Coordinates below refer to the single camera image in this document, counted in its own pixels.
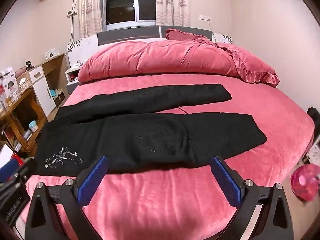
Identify patterned curtain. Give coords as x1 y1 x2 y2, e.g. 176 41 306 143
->
77 0 108 38
156 0 191 27

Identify pink bed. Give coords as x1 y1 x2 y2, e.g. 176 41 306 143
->
19 74 315 240

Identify white printed box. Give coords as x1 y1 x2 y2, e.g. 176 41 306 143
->
0 66 18 98

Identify white nightstand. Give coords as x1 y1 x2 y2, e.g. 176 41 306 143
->
65 66 83 95

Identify wooden desk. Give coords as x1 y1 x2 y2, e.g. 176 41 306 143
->
0 84 48 155

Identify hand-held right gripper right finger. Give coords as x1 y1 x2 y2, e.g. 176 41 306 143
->
211 156 294 240

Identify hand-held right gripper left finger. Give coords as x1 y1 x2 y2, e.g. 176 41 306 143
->
24 156 108 240

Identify pink duvet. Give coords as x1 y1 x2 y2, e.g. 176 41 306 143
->
77 39 250 83

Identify woven basket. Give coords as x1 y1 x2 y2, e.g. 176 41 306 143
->
18 78 33 91

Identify black pants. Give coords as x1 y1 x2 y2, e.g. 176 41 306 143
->
34 83 267 177

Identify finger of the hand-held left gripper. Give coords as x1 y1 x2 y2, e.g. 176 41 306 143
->
0 158 38 182

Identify pink plastic bag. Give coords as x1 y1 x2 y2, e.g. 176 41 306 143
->
290 163 320 202

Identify grey and white headboard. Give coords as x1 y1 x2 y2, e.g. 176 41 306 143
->
66 25 233 68

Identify dark cloth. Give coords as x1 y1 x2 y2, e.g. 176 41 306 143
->
306 106 320 126

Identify wooden cabinet with white doors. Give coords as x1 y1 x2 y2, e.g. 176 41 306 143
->
28 54 69 117

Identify pink ruffled pillow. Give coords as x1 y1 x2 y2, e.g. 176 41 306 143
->
215 42 280 88

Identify window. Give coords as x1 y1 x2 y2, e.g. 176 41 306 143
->
103 0 160 26

